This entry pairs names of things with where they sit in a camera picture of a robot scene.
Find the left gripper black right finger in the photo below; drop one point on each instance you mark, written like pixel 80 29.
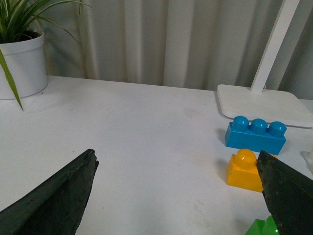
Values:
pixel 288 195

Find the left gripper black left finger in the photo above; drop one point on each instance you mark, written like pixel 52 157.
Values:
pixel 57 205

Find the yellow one-stud block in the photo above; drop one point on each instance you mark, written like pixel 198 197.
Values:
pixel 242 172

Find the green block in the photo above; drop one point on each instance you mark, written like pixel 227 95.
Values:
pixel 263 227

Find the blue three-stud block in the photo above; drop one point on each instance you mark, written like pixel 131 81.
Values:
pixel 256 135

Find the white desk lamp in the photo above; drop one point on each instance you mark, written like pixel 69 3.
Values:
pixel 258 102

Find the white plant pot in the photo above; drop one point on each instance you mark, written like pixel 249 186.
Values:
pixel 26 63

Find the grey curtain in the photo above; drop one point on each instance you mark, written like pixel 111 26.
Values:
pixel 195 44

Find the green potted plant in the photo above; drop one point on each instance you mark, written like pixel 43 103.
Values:
pixel 17 15

